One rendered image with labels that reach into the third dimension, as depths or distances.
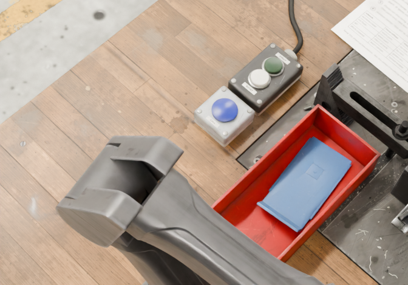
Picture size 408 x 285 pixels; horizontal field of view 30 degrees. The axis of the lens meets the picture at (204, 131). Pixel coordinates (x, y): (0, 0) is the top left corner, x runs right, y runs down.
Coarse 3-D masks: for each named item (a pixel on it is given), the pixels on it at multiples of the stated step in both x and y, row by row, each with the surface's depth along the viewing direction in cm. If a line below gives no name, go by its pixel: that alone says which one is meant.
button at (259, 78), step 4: (252, 72) 118; (256, 72) 118; (260, 72) 118; (264, 72) 118; (252, 76) 118; (256, 76) 118; (260, 76) 118; (264, 76) 118; (268, 76) 118; (252, 80) 117; (256, 80) 117; (260, 80) 117; (264, 80) 118; (268, 80) 118; (256, 84) 117; (260, 84) 117; (264, 84) 117
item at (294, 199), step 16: (320, 144) 116; (304, 160) 114; (320, 160) 115; (336, 160) 115; (288, 176) 113; (304, 176) 113; (320, 176) 113; (336, 176) 113; (272, 192) 112; (288, 192) 112; (304, 192) 112; (320, 192) 112; (272, 208) 110; (288, 208) 111; (304, 208) 111; (288, 224) 107; (304, 224) 110
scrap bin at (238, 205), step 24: (312, 120) 116; (336, 120) 112; (288, 144) 114; (336, 144) 116; (360, 144) 111; (264, 168) 113; (360, 168) 115; (240, 192) 111; (264, 192) 112; (336, 192) 113; (240, 216) 110; (264, 216) 111; (264, 240) 109; (288, 240) 109
